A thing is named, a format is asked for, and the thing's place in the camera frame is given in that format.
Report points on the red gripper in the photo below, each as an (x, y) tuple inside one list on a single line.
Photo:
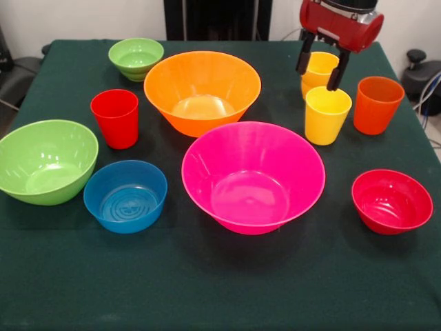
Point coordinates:
[(341, 29)]

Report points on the large pink bowl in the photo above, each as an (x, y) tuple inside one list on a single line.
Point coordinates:
[(248, 155)]

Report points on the large orange bowl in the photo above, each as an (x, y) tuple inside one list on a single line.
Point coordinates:
[(193, 79)]

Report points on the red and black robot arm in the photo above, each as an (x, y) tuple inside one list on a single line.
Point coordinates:
[(351, 2)]

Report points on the black power adapter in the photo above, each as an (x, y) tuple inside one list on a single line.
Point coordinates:
[(302, 36)]

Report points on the orange cup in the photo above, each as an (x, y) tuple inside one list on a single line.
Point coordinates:
[(373, 117)]

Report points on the black equipment base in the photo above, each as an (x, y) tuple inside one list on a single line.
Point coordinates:
[(420, 76)]

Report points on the black cabinet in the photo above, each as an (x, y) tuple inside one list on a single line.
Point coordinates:
[(220, 17)]

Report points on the red bowl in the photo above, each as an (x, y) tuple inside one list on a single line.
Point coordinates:
[(389, 203)]

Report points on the small green bowl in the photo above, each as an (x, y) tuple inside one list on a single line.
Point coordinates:
[(136, 58)]

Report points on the red cup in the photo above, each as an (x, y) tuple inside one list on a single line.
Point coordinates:
[(117, 131)]

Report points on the dark green tablecloth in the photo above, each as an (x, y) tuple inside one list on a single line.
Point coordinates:
[(220, 276)]

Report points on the blue bowl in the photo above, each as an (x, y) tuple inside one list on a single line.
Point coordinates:
[(124, 224)]

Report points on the large green bowl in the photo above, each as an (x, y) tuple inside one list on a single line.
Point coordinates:
[(44, 162)]

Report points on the black chair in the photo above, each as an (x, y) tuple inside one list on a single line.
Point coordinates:
[(20, 76)]

